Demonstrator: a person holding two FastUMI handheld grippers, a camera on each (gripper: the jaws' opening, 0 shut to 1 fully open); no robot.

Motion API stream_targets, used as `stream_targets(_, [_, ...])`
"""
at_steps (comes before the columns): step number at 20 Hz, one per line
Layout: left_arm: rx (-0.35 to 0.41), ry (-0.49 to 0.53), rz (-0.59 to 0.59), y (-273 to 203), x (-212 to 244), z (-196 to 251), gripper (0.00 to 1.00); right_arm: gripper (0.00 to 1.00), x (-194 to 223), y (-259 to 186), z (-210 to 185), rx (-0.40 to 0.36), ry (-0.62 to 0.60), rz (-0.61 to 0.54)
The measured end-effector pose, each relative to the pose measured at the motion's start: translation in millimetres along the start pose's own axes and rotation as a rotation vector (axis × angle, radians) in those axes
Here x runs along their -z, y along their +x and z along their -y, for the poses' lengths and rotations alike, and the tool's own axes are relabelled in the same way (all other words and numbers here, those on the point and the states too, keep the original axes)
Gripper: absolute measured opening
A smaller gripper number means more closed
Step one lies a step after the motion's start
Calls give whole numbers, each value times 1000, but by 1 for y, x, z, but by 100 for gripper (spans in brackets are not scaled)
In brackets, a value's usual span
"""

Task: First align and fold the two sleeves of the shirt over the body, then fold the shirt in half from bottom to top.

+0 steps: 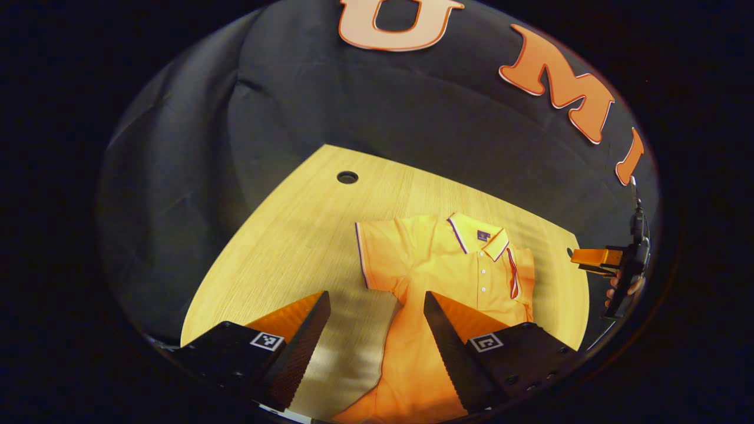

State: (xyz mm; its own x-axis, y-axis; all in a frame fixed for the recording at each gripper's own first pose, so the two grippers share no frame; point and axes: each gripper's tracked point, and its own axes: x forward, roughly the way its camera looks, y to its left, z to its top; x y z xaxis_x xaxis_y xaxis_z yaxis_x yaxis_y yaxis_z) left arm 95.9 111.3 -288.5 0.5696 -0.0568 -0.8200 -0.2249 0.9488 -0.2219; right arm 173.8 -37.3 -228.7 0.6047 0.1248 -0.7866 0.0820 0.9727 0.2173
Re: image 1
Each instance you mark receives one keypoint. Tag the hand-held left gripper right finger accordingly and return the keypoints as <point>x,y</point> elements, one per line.
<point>450,347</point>

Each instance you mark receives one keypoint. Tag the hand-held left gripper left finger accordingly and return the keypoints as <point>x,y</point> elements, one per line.
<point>303,347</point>

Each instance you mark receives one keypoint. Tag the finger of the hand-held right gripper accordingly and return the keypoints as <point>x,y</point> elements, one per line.
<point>598,257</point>
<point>604,270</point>

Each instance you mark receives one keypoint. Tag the orange T-shirt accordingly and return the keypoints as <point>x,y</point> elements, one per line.
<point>436,259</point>

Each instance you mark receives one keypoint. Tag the black backdrop cloth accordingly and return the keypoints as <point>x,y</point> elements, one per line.
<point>353,106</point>

